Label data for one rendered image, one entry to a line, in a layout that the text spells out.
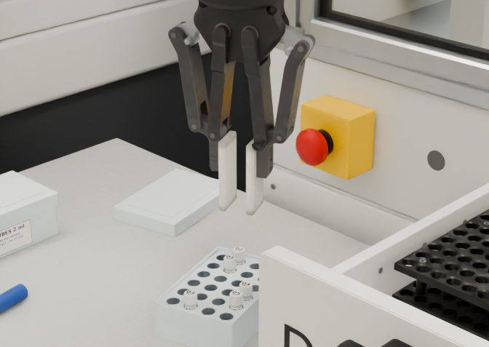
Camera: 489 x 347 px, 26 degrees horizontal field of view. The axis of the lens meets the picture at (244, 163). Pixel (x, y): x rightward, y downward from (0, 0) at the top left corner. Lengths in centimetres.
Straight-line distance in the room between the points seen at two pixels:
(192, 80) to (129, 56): 60
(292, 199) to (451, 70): 30
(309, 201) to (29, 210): 33
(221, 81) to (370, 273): 22
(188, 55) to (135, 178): 41
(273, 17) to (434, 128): 26
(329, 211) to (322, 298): 46
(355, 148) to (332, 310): 38
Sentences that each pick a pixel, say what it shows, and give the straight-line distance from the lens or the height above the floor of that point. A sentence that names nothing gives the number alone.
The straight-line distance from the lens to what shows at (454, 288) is 83.
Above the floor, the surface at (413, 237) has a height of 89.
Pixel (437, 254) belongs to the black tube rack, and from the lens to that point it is 88.
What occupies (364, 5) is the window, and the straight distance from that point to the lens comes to 114.
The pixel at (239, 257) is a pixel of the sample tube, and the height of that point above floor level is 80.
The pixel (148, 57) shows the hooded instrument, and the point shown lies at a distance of 158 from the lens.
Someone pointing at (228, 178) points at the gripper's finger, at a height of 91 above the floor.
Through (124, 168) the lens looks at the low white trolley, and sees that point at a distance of 137.
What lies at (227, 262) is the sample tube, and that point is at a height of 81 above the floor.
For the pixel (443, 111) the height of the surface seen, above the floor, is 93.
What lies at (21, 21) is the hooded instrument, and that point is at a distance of 143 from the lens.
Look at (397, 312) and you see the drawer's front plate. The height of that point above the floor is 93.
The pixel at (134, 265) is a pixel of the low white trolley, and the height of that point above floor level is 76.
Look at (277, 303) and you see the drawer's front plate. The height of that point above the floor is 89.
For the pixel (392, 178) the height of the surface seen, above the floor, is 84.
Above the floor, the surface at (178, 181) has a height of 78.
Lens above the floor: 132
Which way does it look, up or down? 24 degrees down
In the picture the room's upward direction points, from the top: straight up
